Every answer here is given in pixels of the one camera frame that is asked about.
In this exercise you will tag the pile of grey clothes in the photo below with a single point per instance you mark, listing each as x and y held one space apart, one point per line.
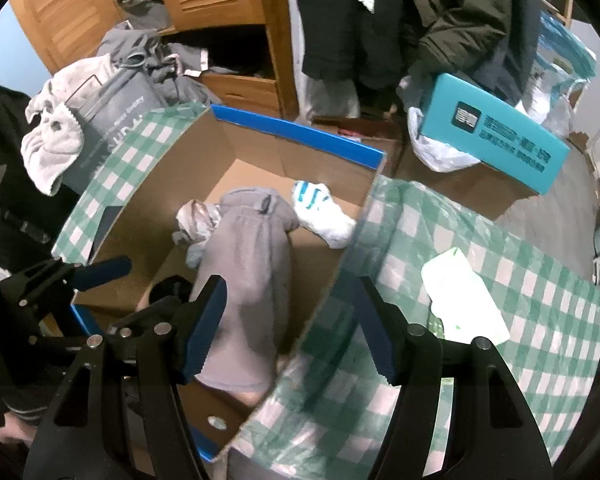
174 69

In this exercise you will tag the white blue striped sock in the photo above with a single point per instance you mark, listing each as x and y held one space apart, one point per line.
320 214

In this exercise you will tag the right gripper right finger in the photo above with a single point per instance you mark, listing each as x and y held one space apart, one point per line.
383 327

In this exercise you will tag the green sparkly knit cloth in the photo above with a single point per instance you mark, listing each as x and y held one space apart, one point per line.
435 325

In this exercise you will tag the white green plastic pouch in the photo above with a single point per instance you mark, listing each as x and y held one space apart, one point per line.
461 301

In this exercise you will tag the long grey knit sock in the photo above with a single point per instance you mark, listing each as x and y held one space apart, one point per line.
251 250

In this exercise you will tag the grey tote bag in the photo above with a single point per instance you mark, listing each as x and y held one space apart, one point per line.
106 117

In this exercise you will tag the wooden louvered wardrobe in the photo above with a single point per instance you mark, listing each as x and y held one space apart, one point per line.
254 37

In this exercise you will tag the hanging dark jackets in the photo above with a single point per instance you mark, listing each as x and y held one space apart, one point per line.
370 56

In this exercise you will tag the blue plastic bag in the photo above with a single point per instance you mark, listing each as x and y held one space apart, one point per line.
562 69

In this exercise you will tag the white towel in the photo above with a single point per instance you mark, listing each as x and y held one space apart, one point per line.
56 138

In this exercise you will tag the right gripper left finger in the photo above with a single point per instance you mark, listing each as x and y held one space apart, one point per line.
201 324

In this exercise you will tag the white plastic bag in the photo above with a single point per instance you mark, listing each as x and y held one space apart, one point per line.
435 155

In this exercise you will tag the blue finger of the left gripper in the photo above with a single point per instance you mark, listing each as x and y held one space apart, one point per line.
83 277

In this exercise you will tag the brown cardboard box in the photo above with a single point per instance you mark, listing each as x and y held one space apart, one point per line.
480 188

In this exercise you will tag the open cardboard shoe box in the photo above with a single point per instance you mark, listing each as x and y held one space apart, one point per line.
201 191

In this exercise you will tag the teal shoe box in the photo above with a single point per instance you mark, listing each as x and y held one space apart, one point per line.
481 125

